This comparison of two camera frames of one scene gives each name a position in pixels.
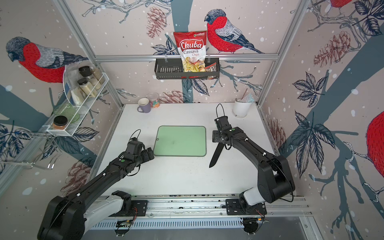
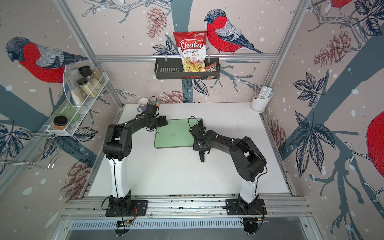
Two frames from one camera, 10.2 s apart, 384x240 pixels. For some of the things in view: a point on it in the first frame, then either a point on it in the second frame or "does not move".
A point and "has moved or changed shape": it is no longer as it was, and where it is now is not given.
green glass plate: x=67 y=110 does not move
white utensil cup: x=240 y=109 → x=259 y=105
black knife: x=216 y=154 → x=202 y=156
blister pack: x=248 y=98 → x=264 y=92
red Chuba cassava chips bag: x=192 y=46 does not move
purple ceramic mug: x=144 y=104 does not move
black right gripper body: x=216 y=136 → x=195 y=147
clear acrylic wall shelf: x=82 y=84 does not move
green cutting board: x=180 y=141 has moved or changed shape
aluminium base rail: x=213 y=207 does not move
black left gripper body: x=144 y=156 → x=159 y=122
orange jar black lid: x=59 y=122 does not move
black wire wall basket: x=172 y=69 does not move
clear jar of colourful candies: x=154 y=100 does not move
